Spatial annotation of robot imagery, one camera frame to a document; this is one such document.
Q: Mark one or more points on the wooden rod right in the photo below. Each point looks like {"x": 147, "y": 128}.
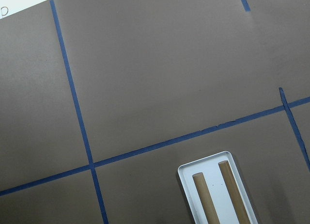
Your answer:
{"x": 234, "y": 193}

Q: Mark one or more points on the wooden rod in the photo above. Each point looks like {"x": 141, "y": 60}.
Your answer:
{"x": 234, "y": 193}
{"x": 205, "y": 198}

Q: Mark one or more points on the wooden rod left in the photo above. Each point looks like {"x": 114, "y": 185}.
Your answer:
{"x": 205, "y": 198}

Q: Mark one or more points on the white rectangular tray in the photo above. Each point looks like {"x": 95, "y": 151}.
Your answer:
{"x": 217, "y": 188}

